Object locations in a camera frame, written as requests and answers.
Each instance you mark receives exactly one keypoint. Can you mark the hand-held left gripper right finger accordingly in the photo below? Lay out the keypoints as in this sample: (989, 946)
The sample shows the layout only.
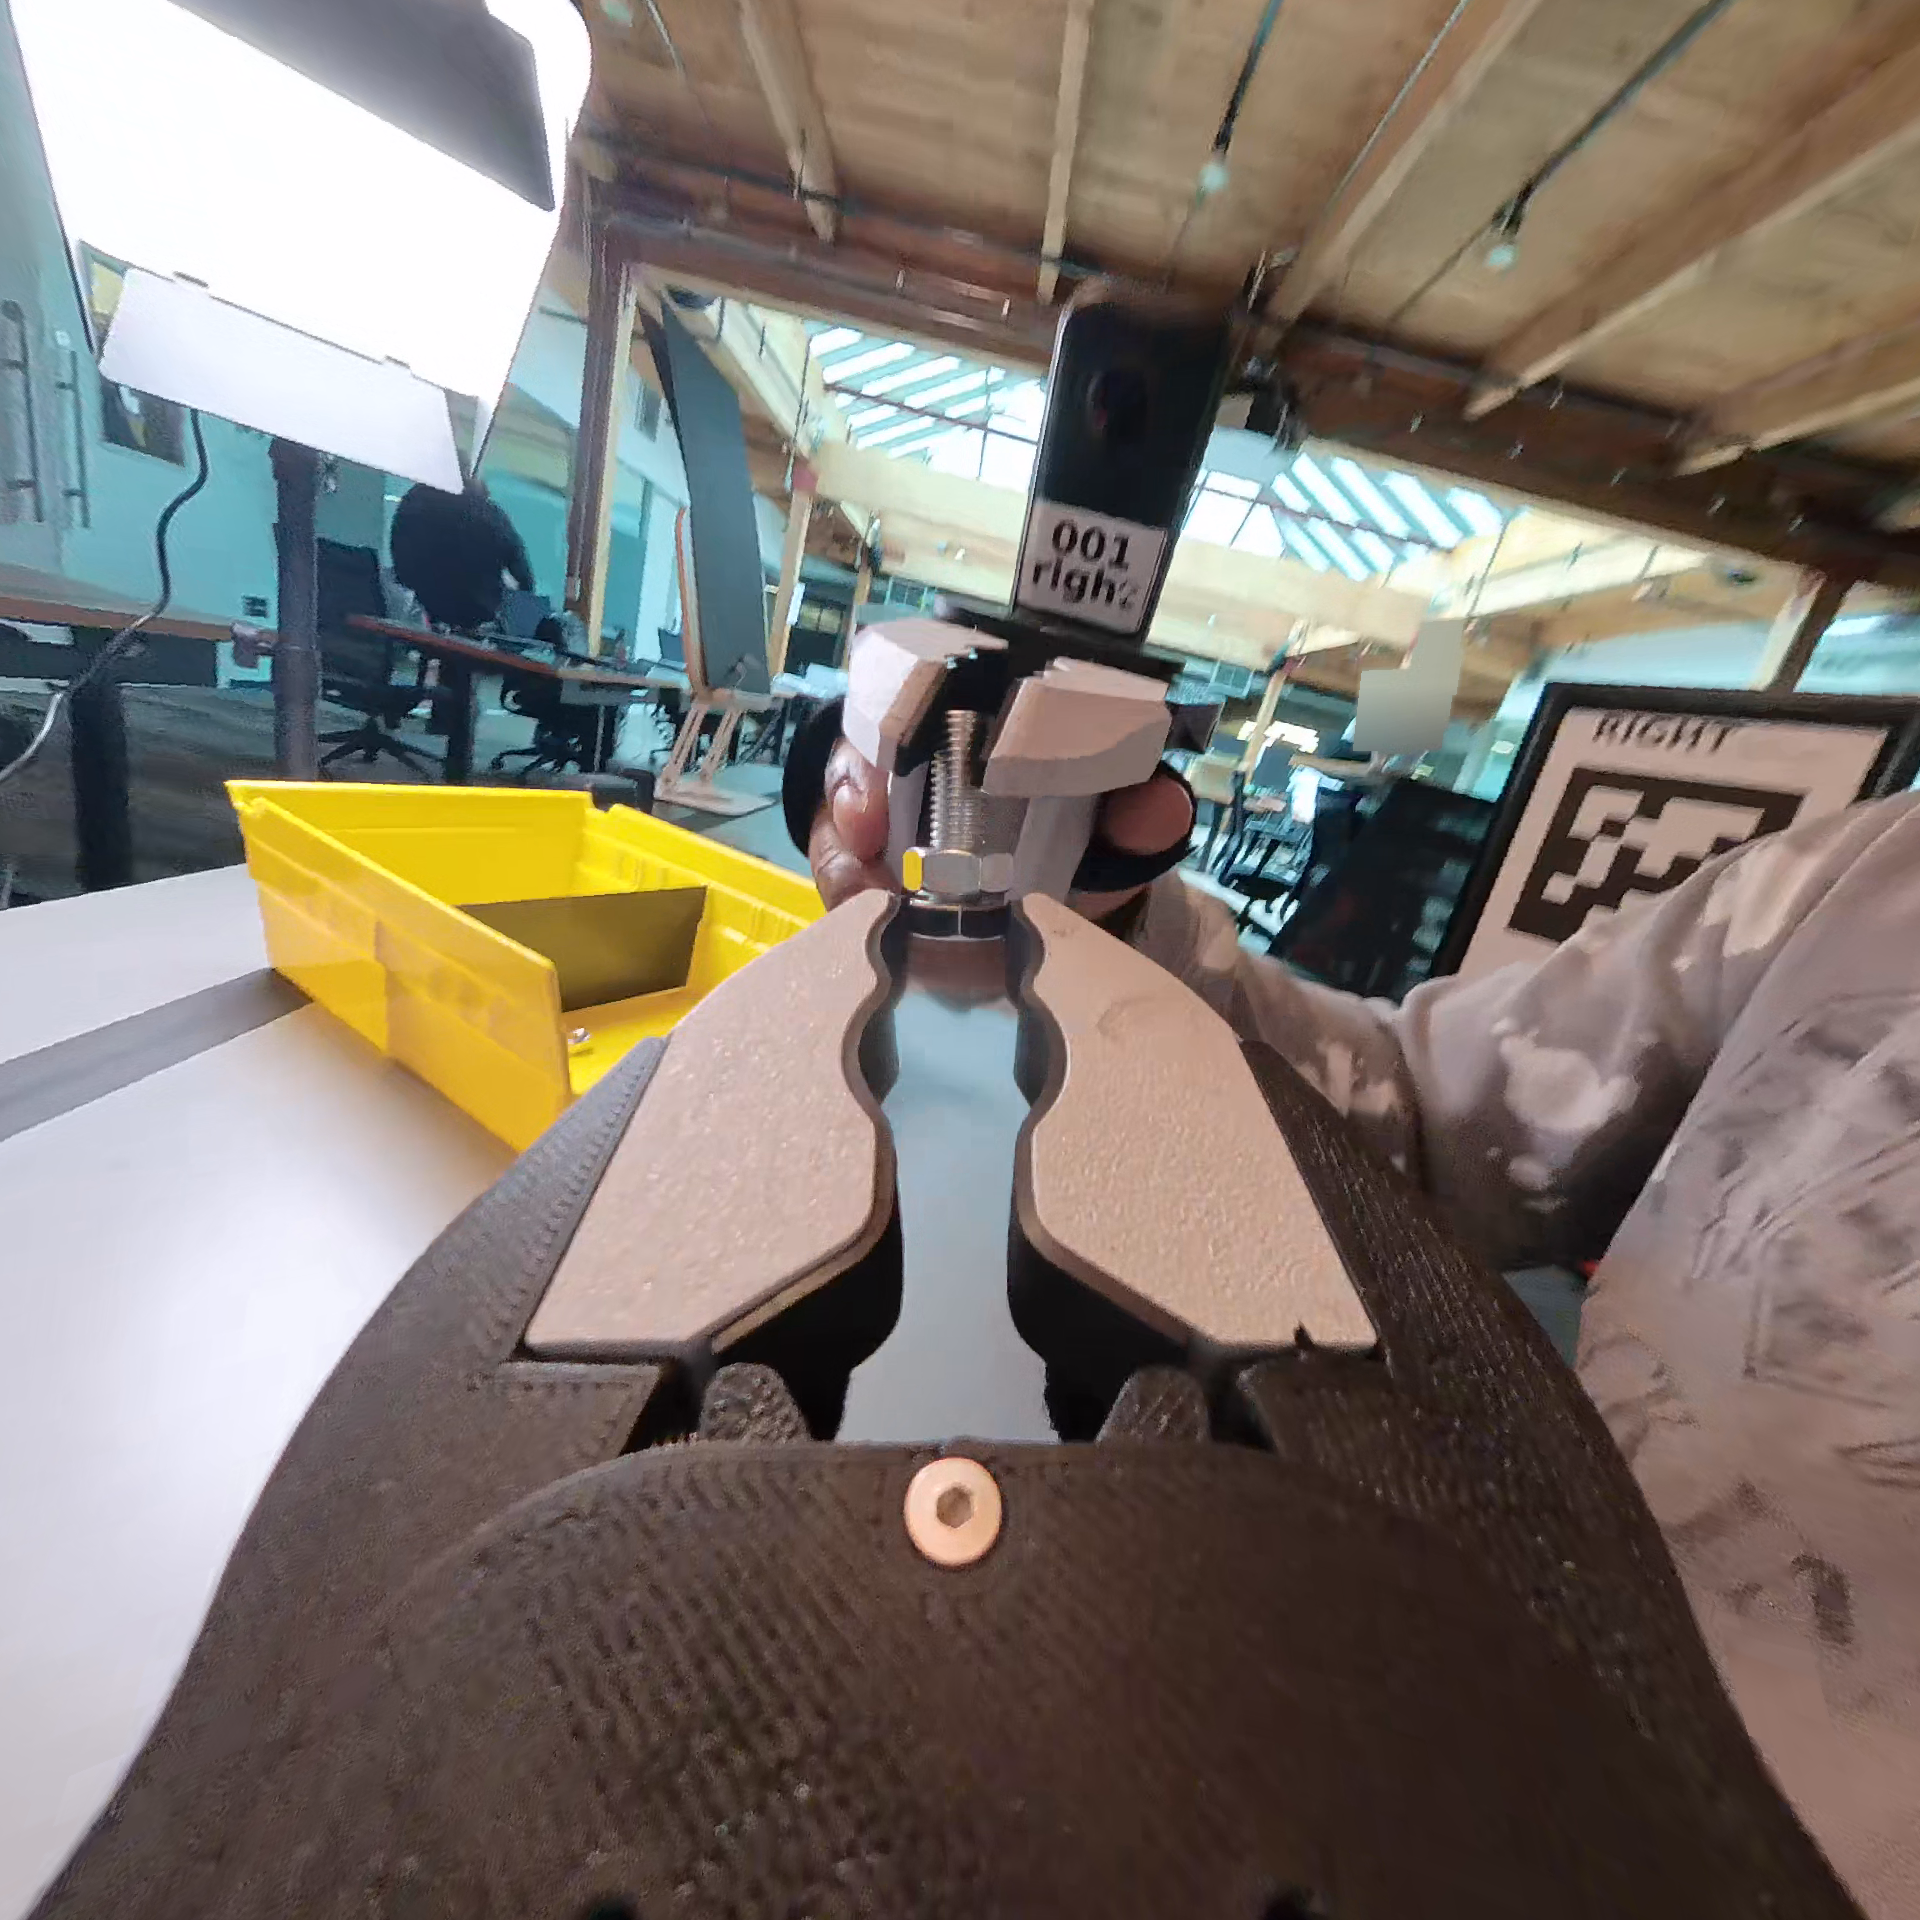
(1185, 1171)

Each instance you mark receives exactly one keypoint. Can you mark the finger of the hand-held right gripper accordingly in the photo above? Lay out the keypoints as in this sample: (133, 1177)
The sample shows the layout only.
(1096, 734)
(901, 691)

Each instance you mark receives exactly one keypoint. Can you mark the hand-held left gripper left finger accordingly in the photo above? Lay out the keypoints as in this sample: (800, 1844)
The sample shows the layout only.
(721, 1171)

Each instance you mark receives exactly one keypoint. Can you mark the silver hex bolt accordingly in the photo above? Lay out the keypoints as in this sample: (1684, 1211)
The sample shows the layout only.
(960, 809)

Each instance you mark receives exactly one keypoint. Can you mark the large yellow plastic bin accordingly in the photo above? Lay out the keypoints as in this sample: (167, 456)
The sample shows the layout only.
(345, 930)

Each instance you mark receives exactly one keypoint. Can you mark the person's right forearm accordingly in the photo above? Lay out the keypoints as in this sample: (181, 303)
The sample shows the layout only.
(1575, 1080)

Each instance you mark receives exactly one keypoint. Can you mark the person's right hand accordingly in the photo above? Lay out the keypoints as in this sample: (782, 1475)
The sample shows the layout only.
(855, 840)

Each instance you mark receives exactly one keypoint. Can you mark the wooden panel stand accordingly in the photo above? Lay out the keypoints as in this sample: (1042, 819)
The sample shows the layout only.
(713, 795)

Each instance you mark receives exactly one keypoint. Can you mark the tall black panel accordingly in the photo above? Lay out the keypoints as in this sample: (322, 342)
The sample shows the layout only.
(721, 511)

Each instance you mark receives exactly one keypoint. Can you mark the black bin divider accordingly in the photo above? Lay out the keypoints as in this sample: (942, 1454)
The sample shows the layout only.
(600, 945)

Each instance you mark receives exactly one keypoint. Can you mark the white track spotlight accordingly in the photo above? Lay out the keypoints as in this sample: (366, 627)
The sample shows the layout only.
(1501, 248)
(1213, 171)

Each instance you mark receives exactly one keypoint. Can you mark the black mesh office chair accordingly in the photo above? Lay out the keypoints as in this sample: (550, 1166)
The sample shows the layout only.
(1382, 886)

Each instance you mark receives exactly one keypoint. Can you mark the dark wooden desk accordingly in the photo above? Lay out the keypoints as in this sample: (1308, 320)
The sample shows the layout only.
(119, 616)
(495, 647)

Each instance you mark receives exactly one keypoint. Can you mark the black white marker board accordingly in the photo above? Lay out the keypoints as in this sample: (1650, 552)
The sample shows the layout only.
(1546, 744)

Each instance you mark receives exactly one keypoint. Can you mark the black light stand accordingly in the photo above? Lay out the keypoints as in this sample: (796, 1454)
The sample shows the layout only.
(296, 630)

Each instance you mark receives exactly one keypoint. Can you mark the white diffuser panel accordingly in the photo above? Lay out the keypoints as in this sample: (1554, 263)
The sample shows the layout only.
(285, 376)

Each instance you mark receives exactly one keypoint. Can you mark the black light flag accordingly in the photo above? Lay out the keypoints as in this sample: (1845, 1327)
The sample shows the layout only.
(436, 75)

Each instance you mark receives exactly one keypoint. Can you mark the bright softbox light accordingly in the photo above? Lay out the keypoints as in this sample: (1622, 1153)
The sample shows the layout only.
(270, 224)

